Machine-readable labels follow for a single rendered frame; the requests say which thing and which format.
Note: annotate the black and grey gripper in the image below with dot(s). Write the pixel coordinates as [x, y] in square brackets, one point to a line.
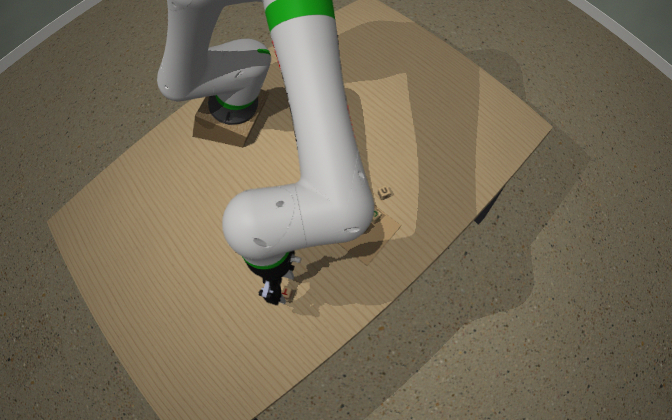
[274, 295]

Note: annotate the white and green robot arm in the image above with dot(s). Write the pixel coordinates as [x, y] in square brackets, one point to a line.
[334, 196]

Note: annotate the tan flat mat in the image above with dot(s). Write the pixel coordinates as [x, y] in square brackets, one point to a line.
[369, 244]

